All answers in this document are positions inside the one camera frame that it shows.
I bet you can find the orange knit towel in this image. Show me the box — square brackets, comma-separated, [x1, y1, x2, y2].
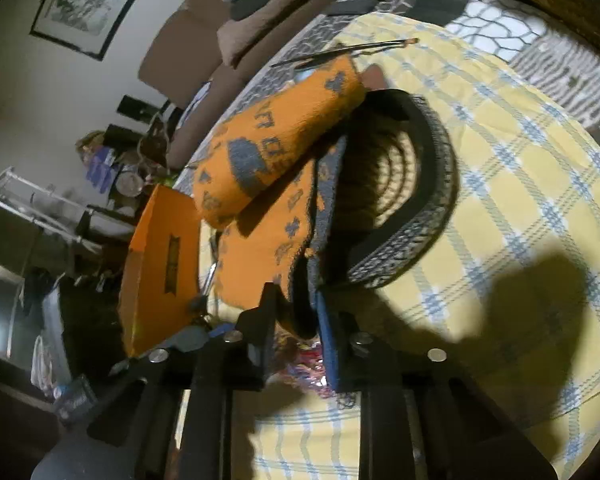
[193, 54, 366, 310]

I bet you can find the orange cardboard box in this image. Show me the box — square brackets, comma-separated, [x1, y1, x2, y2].
[118, 185, 200, 358]

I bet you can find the brown sofa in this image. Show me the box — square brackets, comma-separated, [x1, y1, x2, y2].
[138, 0, 335, 169]

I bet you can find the long thin black brush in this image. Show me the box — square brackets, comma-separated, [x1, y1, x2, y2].
[273, 38, 419, 67]

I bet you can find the brown cushion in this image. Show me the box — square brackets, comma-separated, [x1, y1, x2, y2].
[218, 0, 310, 67]

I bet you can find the framed wall picture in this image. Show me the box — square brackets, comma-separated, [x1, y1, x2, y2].
[30, 0, 135, 62]

